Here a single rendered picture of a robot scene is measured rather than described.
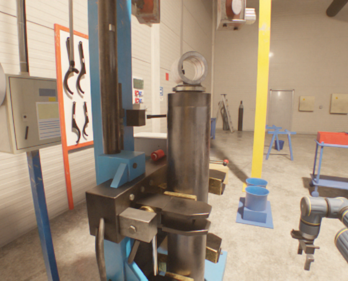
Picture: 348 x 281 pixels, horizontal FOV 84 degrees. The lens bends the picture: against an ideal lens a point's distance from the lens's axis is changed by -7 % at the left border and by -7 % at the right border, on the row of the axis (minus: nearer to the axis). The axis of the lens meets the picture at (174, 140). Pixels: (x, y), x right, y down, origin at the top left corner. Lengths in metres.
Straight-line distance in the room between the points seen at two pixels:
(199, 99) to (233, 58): 11.08
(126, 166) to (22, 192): 1.96
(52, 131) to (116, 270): 0.84
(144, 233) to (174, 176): 0.30
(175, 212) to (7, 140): 0.92
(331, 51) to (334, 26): 1.13
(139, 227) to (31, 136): 0.79
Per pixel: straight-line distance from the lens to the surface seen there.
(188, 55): 0.97
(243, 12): 1.07
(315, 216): 1.34
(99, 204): 0.88
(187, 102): 0.90
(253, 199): 2.71
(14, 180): 2.69
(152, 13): 1.04
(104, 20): 1.07
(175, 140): 0.93
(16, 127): 1.27
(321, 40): 12.42
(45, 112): 1.35
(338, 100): 12.09
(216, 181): 1.22
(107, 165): 1.01
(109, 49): 1.03
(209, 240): 1.52
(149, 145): 1.45
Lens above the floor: 1.42
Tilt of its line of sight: 10 degrees down
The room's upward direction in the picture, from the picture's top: straight up
